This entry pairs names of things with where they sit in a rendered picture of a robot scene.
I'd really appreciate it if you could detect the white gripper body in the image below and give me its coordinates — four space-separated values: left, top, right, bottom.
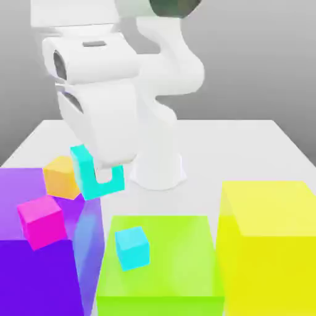
56 81 139 170

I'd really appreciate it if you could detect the small turquoise cube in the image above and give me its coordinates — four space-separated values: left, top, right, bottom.
70 144 126 201

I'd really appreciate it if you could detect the small orange cube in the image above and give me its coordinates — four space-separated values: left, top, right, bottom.
43 156 82 201

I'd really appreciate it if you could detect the small magenta cube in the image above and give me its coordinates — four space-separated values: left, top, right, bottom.
17 195 68 252

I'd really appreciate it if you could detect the small sky blue cube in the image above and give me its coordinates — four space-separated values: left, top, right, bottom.
114 226 151 272

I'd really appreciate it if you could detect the large lime green box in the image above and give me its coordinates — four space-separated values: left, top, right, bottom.
95 215 226 316

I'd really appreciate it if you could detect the large purple box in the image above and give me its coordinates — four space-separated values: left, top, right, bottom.
0 167 105 316

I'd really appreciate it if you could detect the large yellow box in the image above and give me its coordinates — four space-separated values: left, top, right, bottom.
215 180 316 316

